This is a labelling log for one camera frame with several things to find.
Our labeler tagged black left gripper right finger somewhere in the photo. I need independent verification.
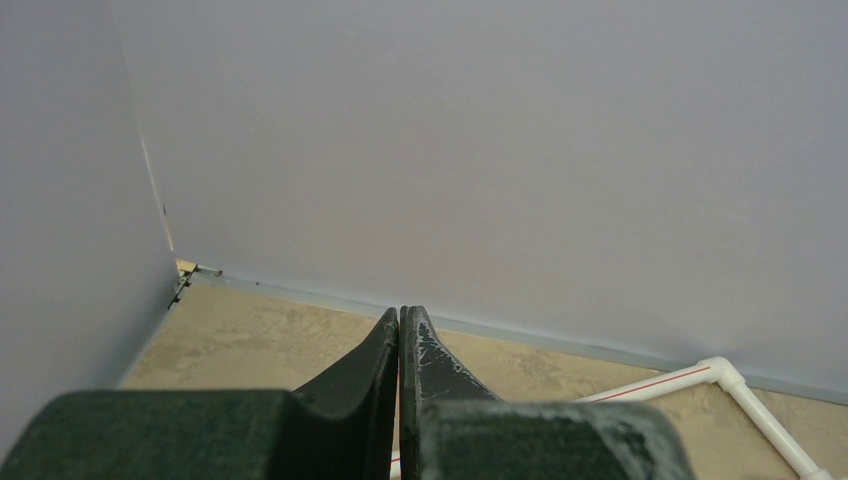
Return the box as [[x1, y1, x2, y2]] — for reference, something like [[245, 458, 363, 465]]
[[399, 306, 695, 479]]

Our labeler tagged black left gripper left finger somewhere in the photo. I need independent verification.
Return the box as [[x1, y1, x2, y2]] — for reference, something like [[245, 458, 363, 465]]
[[1, 309, 399, 479]]

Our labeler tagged white PVC pipe frame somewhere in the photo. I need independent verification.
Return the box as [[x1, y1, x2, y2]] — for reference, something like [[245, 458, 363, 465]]
[[389, 356, 836, 480]]

